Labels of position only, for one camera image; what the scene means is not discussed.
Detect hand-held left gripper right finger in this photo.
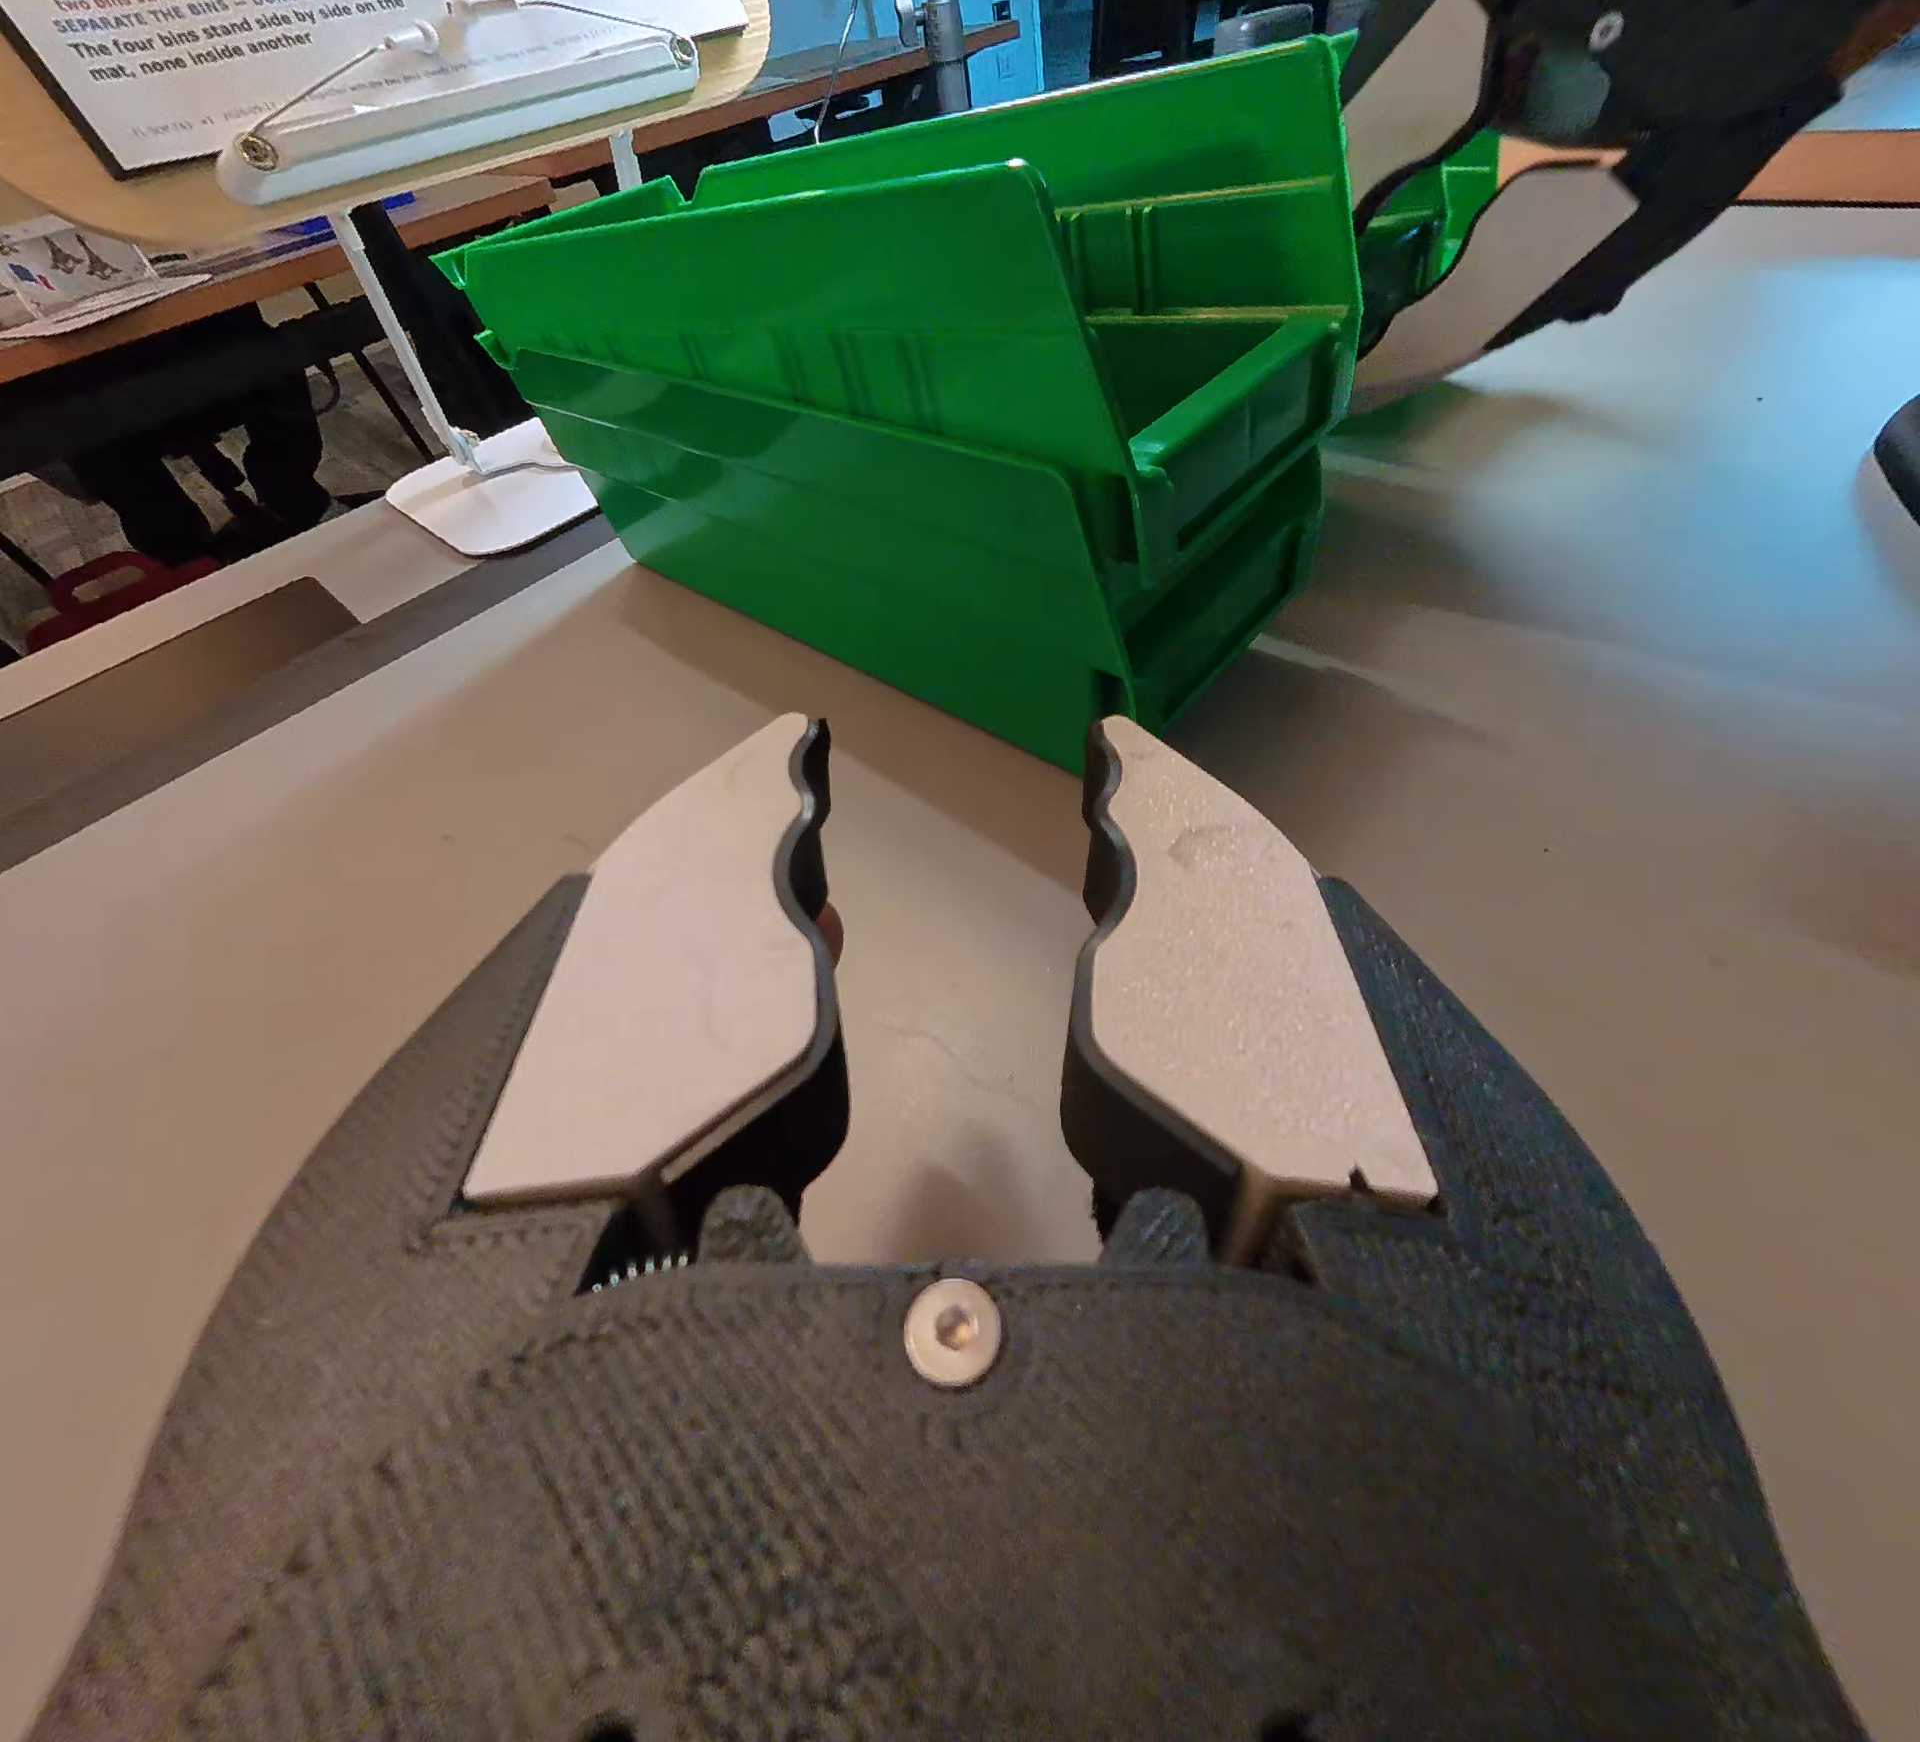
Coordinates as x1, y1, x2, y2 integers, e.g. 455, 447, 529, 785
1058, 717, 1444, 1269

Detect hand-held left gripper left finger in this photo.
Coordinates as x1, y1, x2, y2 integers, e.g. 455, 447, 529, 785
459, 713, 855, 1252

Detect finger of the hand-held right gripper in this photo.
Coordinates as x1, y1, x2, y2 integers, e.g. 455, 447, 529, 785
1346, 161, 1657, 405
1339, 0, 1619, 233

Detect white desk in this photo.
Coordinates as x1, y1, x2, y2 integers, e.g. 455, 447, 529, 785
0, 197, 1920, 1742

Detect grey tape strip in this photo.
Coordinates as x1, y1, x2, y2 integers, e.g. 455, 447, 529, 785
0, 524, 633, 874

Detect instruction sign on stand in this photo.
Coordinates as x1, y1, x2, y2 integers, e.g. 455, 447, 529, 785
0, 0, 778, 562

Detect red bag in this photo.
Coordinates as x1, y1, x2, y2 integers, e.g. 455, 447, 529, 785
26, 552, 186, 653

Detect printed papers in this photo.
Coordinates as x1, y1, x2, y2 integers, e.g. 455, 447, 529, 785
0, 215, 170, 339

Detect instruction sheet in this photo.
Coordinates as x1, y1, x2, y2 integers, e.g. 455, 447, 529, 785
0, 0, 753, 184

